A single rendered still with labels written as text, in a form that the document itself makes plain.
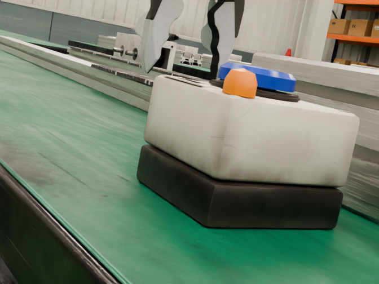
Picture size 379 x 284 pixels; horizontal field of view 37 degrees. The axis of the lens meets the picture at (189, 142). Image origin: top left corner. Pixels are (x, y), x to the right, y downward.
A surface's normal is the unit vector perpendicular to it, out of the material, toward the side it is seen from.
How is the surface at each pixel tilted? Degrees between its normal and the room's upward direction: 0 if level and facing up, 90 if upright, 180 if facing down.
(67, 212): 0
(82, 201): 0
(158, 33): 90
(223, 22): 90
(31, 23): 90
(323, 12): 90
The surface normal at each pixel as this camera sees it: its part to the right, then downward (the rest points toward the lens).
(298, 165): 0.48, 0.22
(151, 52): -0.22, 0.33
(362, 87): -0.86, -0.08
